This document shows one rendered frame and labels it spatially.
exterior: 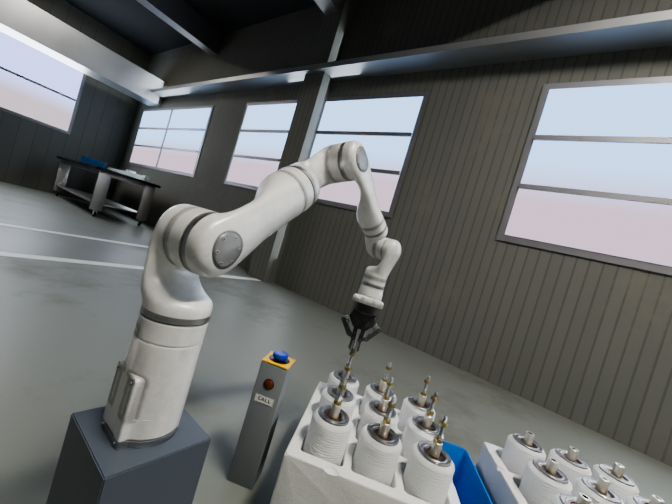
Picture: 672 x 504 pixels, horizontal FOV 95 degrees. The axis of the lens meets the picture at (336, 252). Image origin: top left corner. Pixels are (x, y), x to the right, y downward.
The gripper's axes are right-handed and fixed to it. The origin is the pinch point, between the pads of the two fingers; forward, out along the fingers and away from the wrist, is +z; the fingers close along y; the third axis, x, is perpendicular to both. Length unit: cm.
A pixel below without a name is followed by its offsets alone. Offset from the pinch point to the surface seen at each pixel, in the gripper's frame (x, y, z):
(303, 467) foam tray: 31.2, 2.7, 18.9
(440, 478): 27.8, -25.0, 12.2
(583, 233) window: -130, -122, -83
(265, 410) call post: 22.8, 15.9, 15.6
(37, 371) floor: 15, 90, 36
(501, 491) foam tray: 9, -47, 21
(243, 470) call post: 22.8, 16.9, 31.6
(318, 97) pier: -239, 119, -181
